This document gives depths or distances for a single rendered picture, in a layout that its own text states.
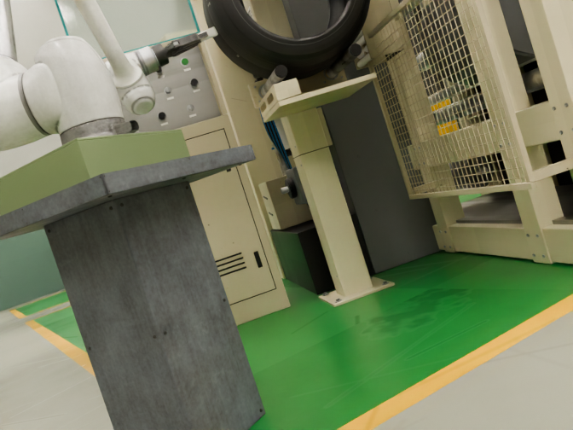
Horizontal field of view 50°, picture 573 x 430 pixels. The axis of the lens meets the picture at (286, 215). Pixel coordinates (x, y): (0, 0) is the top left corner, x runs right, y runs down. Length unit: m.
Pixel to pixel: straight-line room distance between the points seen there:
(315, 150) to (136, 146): 1.23
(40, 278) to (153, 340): 9.47
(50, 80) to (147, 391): 0.72
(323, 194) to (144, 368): 1.31
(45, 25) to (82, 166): 10.39
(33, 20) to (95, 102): 10.21
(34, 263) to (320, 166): 8.65
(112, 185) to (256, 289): 1.63
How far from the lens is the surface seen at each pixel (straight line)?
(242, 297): 2.71
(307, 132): 2.51
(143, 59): 2.20
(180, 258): 1.43
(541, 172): 1.88
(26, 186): 1.45
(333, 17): 2.55
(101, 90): 1.48
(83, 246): 1.43
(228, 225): 2.69
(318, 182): 2.50
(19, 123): 1.53
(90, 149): 1.32
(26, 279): 10.79
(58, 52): 1.51
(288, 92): 2.14
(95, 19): 2.03
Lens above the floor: 0.53
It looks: 3 degrees down
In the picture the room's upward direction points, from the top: 18 degrees counter-clockwise
